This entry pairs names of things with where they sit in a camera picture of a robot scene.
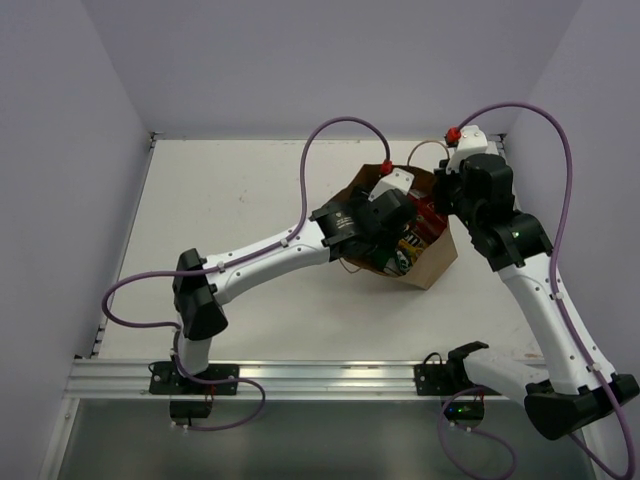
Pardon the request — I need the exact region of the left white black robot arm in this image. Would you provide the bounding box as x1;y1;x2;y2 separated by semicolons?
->
172;189;417;393

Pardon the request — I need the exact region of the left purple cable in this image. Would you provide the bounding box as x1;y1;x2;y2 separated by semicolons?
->
102;116;399;331

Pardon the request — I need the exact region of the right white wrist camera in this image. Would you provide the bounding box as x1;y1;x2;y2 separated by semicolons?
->
445;125;488;174

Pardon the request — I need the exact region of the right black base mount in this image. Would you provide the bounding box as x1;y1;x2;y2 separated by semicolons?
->
413;341;492;428

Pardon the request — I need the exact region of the yellow m&m packet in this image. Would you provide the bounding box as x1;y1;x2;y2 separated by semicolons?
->
397;232;429;256

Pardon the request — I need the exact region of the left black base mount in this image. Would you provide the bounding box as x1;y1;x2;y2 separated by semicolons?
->
148;360;241;421

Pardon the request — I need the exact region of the dark green snack packet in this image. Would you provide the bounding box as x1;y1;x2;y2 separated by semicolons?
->
381;248;418;277

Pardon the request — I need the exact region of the aluminium rail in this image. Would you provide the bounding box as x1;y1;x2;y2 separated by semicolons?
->
64;358;539;402

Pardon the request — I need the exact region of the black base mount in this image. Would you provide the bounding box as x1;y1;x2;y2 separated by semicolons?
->
413;341;492;428
148;360;241;421

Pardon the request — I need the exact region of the brown paper bag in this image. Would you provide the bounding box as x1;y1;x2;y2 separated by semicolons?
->
334;139;458;290

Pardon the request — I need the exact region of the red snack bag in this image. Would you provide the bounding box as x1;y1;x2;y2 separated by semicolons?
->
408;189;448;244

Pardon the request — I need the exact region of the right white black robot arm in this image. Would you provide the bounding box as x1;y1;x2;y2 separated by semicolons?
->
433;153;639;440

